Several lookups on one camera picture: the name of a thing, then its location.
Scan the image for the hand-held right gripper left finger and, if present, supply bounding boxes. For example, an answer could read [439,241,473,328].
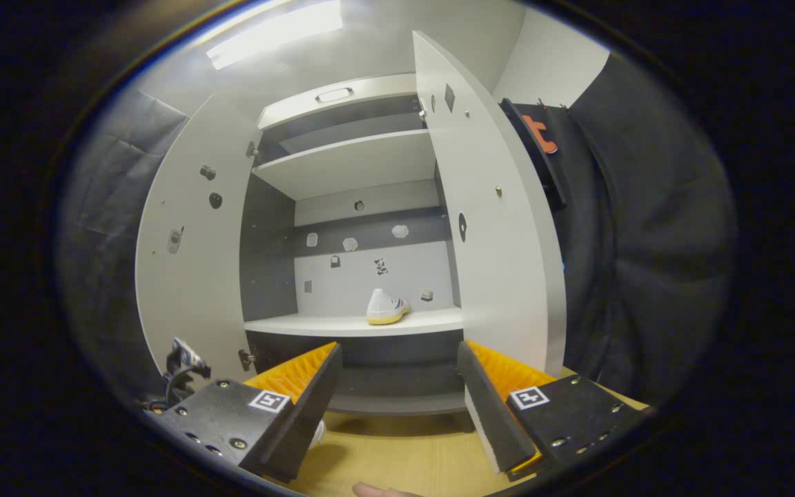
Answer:
[146,342,344,484]

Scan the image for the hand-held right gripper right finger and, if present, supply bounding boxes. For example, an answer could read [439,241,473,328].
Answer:
[456,340,654,483]

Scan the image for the white cabinet door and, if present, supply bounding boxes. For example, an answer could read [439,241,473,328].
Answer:
[135,93,264,387]
[411,30,567,379]

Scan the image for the white shoe cabinet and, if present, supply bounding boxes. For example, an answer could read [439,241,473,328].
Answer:
[239,72,467,415]

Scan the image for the black backdrop cloth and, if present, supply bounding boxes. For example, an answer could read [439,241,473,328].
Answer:
[56,90,191,408]
[501,52,738,408]

